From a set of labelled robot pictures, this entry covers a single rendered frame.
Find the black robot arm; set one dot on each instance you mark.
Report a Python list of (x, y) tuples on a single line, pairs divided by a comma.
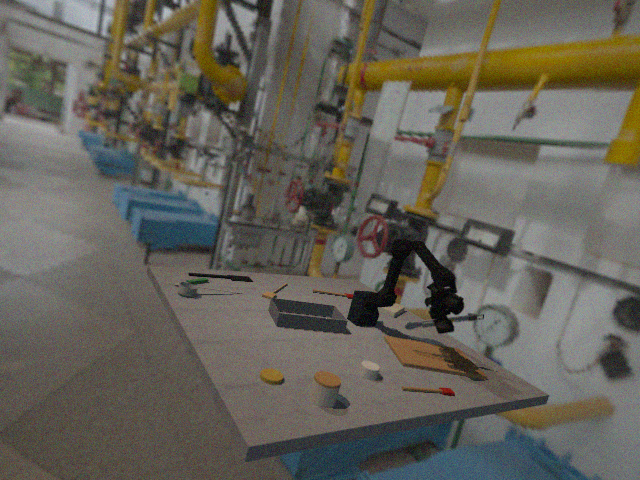
[(440, 275)]

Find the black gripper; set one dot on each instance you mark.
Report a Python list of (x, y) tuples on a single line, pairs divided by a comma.
[(442, 323)]

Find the wooden board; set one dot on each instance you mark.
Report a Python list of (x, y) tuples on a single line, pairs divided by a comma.
[(433, 357)]

